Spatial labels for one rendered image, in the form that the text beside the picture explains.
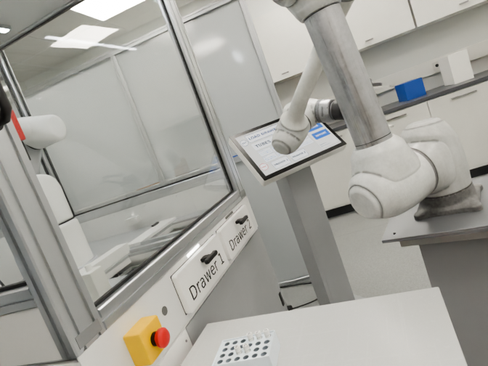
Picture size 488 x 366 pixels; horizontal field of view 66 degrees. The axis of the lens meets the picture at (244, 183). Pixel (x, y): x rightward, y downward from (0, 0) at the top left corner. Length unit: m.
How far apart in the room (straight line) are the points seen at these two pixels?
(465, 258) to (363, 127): 0.50
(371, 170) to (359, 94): 0.20
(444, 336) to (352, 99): 0.59
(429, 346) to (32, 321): 0.70
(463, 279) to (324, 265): 0.89
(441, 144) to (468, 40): 3.70
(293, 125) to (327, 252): 0.90
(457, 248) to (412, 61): 3.59
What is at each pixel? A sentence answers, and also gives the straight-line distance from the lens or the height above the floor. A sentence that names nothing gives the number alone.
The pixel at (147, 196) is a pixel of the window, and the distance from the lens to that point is 1.02.
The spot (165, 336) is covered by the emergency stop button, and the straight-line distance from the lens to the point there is 0.84.
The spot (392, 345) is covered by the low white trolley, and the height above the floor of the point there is 0.76.
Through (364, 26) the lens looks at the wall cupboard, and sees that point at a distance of 4.29.
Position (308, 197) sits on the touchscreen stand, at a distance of 1.96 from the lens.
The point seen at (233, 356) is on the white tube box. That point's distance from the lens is 0.84.
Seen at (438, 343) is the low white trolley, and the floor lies 0.76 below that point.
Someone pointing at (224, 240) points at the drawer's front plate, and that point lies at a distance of 1.27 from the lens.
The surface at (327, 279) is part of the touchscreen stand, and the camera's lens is 2.08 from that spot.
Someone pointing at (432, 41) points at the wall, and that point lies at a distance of 4.75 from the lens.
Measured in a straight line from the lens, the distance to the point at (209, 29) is 2.73.
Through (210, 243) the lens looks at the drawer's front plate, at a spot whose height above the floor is 0.92.
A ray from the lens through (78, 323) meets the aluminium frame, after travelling 0.78.
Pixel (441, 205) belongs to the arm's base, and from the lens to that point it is 1.24.
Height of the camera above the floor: 1.22
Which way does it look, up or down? 8 degrees down
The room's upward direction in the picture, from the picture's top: 20 degrees counter-clockwise
